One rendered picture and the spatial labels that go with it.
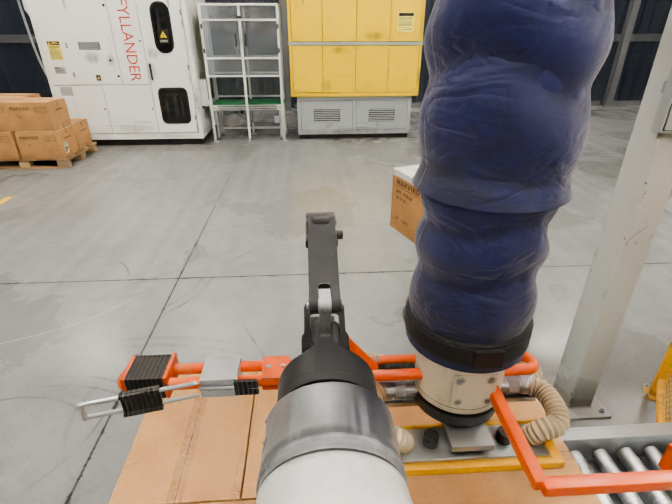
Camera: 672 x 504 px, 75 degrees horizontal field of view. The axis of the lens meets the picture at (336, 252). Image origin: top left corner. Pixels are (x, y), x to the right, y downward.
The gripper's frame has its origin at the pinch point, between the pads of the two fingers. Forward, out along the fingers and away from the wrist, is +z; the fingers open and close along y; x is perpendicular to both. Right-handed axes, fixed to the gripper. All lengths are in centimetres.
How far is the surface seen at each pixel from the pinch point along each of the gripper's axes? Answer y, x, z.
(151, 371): 33, -32, 22
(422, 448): 45, 19, 12
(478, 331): 18.6, 25.1, 12.3
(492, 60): -21.1, 21.2, 13.6
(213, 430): 103, -38, 68
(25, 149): 129, -399, 585
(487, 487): 63, 35, 15
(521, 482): 63, 43, 16
